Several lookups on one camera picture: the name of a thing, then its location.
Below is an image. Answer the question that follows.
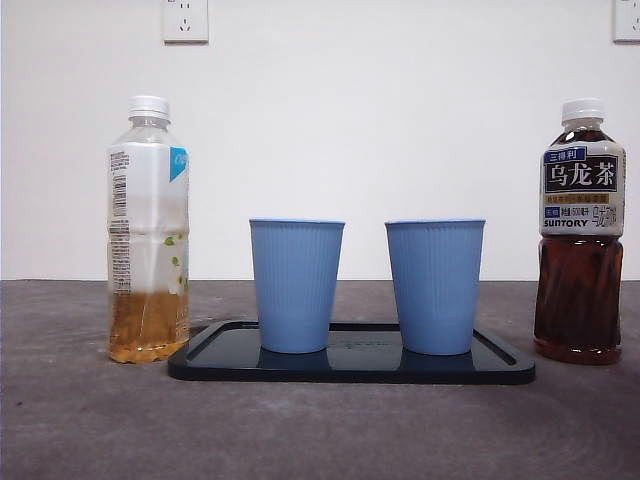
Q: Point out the jasmine tea bottle white label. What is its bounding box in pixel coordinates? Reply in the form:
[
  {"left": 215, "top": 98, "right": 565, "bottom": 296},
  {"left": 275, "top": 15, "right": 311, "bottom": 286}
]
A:
[{"left": 106, "top": 94, "right": 191, "bottom": 365}]

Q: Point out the dark blue flat tray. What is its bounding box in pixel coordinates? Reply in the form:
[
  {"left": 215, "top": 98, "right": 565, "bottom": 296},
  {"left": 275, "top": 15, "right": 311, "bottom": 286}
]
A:
[{"left": 166, "top": 320, "right": 536, "bottom": 385}]

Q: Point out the blue ribbed plastic cup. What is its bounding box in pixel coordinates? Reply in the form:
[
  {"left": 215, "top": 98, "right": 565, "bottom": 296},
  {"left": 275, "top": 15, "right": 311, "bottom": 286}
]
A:
[
  {"left": 383, "top": 217, "right": 486, "bottom": 357},
  {"left": 247, "top": 217, "right": 346, "bottom": 355}
]

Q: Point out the white wall socket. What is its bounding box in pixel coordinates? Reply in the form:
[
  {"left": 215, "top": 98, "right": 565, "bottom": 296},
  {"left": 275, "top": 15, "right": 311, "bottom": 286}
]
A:
[
  {"left": 612, "top": 0, "right": 640, "bottom": 43},
  {"left": 161, "top": 0, "right": 210, "bottom": 44}
]

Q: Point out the dark oolong tea bottle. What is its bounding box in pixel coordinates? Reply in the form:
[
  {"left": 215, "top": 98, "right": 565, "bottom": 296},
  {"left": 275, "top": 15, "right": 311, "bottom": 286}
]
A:
[{"left": 532, "top": 97, "right": 627, "bottom": 366}]

